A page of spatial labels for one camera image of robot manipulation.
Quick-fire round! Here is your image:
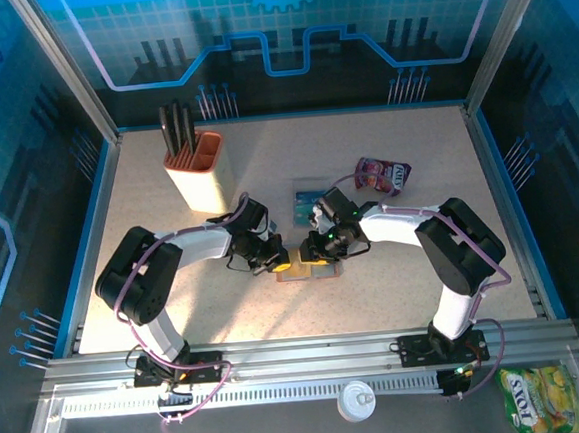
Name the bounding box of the gold credit card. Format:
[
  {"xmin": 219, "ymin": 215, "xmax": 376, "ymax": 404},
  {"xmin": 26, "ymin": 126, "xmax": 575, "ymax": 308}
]
[{"xmin": 277, "ymin": 247, "xmax": 309, "ymax": 281}]

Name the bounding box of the blue credit card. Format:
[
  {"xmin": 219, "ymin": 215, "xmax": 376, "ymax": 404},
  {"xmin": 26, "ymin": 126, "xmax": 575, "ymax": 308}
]
[{"xmin": 294, "ymin": 188, "xmax": 327, "ymax": 205}]

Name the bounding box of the purple candy bag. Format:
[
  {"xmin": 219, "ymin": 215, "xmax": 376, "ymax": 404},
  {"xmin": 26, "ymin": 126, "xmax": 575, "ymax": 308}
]
[{"xmin": 352, "ymin": 153, "xmax": 415, "ymax": 200}]

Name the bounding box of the beige orange knife block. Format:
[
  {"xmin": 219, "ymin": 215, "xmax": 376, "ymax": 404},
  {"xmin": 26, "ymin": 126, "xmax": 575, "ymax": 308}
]
[{"xmin": 161, "ymin": 129, "xmax": 234, "ymax": 218}]

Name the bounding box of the white round lid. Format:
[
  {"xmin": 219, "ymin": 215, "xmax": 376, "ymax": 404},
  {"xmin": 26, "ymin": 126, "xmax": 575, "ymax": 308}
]
[{"xmin": 335, "ymin": 378, "xmax": 379, "ymax": 424}]

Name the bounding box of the black connector box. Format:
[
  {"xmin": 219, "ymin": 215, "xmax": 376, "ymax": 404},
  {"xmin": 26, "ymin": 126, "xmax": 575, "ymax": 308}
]
[{"xmin": 437, "ymin": 363, "xmax": 479, "ymax": 399}]

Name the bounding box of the green yellow candy bag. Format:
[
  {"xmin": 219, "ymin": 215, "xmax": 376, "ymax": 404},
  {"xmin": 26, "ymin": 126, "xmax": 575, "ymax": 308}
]
[{"xmin": 494, "ymin": 361, "xmax": 579, "ymax": 433}]

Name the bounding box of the aluminium mounting rail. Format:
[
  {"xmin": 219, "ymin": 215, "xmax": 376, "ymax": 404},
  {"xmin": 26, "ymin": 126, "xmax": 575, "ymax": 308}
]
[{"xmin": 39, "ymin": 314, "xmax": 579, "ymax": 392}]

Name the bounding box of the white slotted cable duct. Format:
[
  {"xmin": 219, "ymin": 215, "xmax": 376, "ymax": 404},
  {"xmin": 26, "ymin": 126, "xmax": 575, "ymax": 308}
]
[{"xmin": 60, "ymin": 369, "xmax": 444, "ymax": 419}]

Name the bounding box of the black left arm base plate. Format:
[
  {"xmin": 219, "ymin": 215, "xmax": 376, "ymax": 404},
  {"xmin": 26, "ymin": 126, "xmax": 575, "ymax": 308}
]
[{"xmin": 131, "ymin": 348, "xmax": 226, "ymax": 390}]

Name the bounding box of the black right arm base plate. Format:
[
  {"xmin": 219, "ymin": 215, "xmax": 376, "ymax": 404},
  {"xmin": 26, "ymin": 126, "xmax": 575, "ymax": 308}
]
[{"xmin": 396, "ymin": 327, "xmax": 491, "ymax": 369}]

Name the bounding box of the black knife handle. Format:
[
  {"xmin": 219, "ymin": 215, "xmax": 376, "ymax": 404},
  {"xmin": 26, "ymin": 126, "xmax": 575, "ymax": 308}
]
[
  {"xmin": 157, "ymin": 104, "xmax": 176, "ymax": 160},
  {"xmin": 169, "ymin": 98, "xmax": 188, "ymax": 156},
  {"xmin": 182, "ymin": 105, "xmax": 198, "ymax": 155}
]

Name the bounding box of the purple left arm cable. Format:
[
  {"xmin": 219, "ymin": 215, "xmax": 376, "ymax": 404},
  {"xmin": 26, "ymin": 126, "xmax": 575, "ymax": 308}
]
[{"xmin": 104, "ymin": 190, "xmax": 266, "ymax": 431}]

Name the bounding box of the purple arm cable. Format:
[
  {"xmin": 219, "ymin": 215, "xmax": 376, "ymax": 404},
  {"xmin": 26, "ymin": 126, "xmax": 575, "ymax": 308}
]
[
  {"xmin": 328, "ymin": 159, "xmax": 523, "ymax": 409},
  {"xmin": 104, "ymin": 190, "xmax": 266, "ymax": 431}
]

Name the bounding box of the aluminium side rail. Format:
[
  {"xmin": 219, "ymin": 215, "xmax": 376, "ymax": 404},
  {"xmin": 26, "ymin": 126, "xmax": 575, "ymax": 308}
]
[
  {"xmin": 37, "ymin": 133, "xmax": 139, "ymax": 357},
  {"xmin": 462, "ymin": 99, "xmax": 569, "ymax": 326}
]

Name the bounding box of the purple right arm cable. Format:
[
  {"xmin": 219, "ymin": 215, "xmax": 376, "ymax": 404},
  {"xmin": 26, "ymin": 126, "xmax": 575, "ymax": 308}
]
[{"xmin": 328, "ymin": 159, "xmax": 523, "ymax": 409}]

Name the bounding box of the aluminium frame post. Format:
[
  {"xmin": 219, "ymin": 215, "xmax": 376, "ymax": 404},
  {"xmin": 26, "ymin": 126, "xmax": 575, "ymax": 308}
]
[
  {"xmin": 455, "ymin": 0, "xmax": 563, "ymax": 116},
  {"xmin": 6, "ymin": 0, "xmax": 123, "ymax": 152}
]

